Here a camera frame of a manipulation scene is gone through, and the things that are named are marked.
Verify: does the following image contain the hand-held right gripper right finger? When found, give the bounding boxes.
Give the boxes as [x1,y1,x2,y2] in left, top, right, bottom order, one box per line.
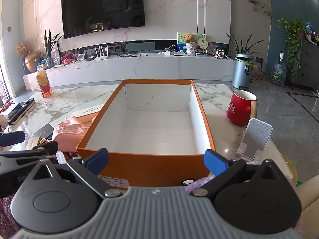
[183,149,291,198]

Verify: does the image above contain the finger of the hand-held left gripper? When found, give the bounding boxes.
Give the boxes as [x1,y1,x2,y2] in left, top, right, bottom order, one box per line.
[0,141,58,197]
[0,131,26,147]

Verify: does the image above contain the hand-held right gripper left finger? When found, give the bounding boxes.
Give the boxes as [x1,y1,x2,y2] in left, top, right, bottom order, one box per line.
[24,148,125,200]

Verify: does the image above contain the orange cardboard box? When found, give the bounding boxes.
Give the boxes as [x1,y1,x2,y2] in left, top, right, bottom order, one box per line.
[76,79,215,187]

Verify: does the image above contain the long white box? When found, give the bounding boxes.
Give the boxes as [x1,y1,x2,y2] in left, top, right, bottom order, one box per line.
[71,103,106,123]

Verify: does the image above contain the white phone stand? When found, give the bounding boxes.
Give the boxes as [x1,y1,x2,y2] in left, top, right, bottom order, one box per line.
[235,118,273,162]

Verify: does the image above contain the red mug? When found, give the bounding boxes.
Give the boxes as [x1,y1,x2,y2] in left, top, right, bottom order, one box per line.
[226,90,257,125]

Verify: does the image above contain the yellow rug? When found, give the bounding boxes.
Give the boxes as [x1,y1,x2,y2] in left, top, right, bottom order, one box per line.
[282,154,298,185]

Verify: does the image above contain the bronze vase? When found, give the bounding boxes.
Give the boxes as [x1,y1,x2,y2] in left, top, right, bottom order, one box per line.
[24,51,41,73]

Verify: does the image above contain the dried flower bunch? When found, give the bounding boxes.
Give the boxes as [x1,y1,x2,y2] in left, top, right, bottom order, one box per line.
[15,40,30,56]

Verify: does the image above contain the silver trash can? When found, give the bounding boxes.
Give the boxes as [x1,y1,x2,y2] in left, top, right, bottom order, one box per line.
[232,53,255,90]

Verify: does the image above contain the beige sofa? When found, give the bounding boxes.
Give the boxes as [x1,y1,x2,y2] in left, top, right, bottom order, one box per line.
[295,172,319,239]

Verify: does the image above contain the white router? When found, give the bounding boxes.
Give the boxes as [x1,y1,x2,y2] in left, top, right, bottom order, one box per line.
[93,44,109,61]

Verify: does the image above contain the tall green leaf plant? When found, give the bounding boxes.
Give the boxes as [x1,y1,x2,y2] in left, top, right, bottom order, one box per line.
[43,29,63,68]

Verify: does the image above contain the white marble television console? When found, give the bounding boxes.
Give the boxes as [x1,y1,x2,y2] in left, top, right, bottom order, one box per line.
[22,53,237,91]

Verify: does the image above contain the clear water jug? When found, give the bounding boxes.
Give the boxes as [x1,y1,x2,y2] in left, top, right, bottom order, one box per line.
[271,51,287,85]

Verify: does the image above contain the long-leaf potted plant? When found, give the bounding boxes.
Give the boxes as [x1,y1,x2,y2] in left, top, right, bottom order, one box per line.
[225,32,265,66]

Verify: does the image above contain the green and blue painting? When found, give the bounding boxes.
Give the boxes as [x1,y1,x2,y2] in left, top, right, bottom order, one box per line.
[177,32,206,51]

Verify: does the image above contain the brown teddy bear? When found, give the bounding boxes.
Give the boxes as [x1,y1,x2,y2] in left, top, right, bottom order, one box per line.
[186,33,198,56]

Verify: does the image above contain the grey drawer cabinet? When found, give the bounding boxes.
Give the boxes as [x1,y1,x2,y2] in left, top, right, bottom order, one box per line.
[290,36,319,90]

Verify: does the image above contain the trailing green pothos plant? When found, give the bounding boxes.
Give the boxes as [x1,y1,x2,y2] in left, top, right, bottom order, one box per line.
[272,17,308,76]

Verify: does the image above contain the black cable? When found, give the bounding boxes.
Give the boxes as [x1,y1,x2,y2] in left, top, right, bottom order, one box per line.
[117,51,150,58]

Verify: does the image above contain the wall-mounted black television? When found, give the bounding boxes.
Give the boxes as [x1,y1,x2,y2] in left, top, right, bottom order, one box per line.
[61,0,145,39]

